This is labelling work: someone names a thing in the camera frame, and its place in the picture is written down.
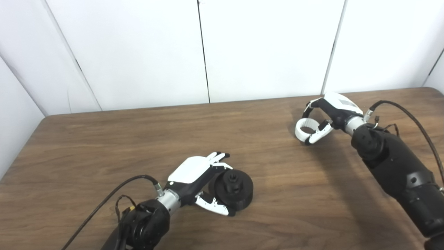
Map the black and white right hand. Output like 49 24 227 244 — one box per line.
302 92 364 145

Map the black and white left hand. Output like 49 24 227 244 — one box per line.
163 151 236 216

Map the white toothed ring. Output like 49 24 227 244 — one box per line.
295 118 321 143

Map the round black gear part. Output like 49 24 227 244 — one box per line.
208 169 254 211

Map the thin black right wrist wire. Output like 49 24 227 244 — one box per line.
371 116 400 136

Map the thin black wrist wire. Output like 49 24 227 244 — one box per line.
116 194 137 223
371 116 400 136

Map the thin black left wrist wire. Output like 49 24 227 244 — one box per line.
116 194 137 223

